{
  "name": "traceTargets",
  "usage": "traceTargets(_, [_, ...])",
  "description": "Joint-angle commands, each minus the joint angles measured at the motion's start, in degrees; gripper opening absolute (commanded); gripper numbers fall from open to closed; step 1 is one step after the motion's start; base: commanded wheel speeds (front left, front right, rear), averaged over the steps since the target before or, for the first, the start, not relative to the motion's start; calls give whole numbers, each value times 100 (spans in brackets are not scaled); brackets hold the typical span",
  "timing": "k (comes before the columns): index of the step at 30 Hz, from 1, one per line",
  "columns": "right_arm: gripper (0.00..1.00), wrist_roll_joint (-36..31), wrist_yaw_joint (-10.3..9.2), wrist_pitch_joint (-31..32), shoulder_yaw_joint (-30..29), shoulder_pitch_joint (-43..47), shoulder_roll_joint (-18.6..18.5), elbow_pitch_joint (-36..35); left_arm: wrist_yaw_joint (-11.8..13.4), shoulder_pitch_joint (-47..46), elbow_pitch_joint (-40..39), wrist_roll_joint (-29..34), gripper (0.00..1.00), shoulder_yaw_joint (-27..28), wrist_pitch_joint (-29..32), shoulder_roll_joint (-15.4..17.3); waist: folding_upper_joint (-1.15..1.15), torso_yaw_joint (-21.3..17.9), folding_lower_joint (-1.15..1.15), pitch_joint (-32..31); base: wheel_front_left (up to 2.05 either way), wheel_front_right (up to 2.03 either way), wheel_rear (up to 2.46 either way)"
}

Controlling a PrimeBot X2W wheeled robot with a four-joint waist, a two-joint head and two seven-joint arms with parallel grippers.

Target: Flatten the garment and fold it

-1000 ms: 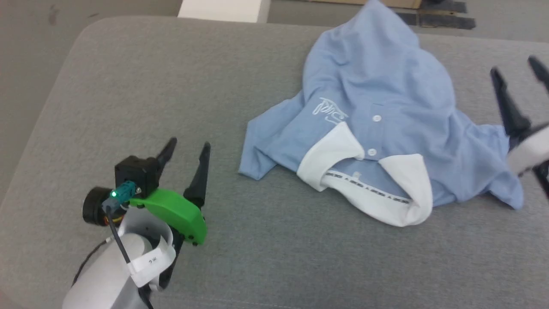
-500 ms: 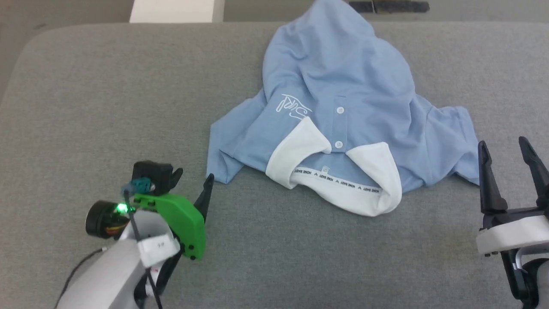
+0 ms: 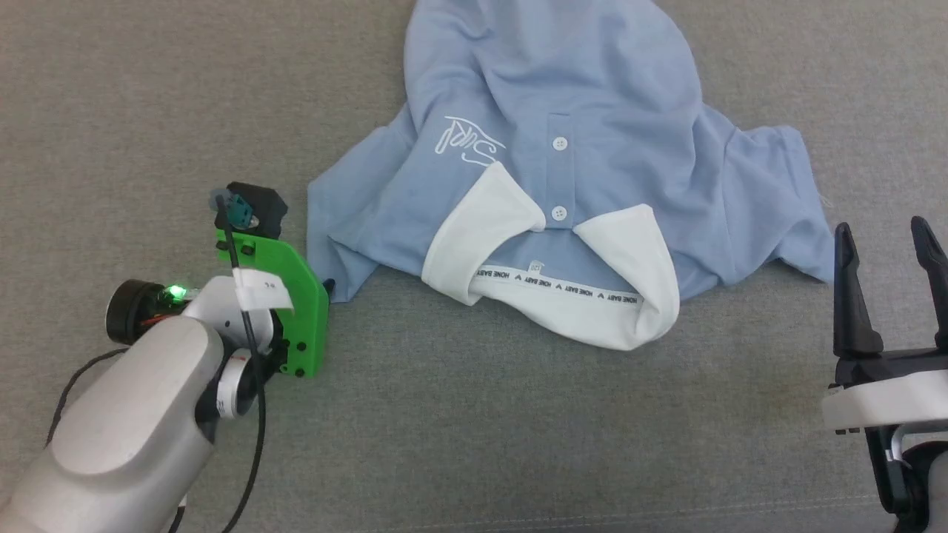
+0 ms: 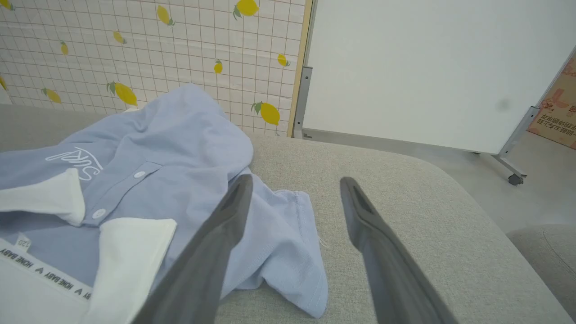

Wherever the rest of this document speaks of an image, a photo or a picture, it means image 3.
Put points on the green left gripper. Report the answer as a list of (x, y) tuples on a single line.
[(307, 326)]

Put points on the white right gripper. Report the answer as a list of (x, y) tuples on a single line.
[(896, 400)]

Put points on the light blue polo shirt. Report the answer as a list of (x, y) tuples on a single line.
[(555, 74)]

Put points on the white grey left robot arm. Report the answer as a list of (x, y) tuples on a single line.
[(126, 414)]

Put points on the black left gripper motor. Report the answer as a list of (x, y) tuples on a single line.
[(129, 311)]

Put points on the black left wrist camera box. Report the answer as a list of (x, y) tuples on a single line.
[(266, 207)]

